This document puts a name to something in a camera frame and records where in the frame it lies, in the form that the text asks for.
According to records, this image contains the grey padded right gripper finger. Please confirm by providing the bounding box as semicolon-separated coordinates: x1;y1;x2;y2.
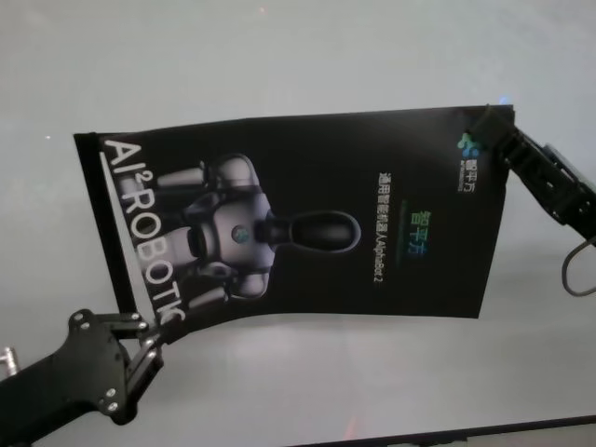
467;107;527;174

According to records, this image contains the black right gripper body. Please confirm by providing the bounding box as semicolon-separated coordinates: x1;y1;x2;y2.
511;135;596;241

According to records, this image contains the black robot print poster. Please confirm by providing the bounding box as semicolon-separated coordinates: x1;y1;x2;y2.
100;104;516;345

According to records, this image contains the black tape frame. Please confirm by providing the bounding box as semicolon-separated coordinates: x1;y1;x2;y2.
73;131;139;314

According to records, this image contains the grey looped cable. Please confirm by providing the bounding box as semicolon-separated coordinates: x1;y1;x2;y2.
561;235;596;297

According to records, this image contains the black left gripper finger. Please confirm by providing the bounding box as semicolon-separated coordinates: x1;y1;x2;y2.
100;312;150;337
124;337;164;397

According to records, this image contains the silver metal bracket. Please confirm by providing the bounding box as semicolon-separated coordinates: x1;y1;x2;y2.
0;346;19;378

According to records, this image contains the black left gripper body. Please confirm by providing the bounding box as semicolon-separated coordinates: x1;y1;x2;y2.
0;308;136;437

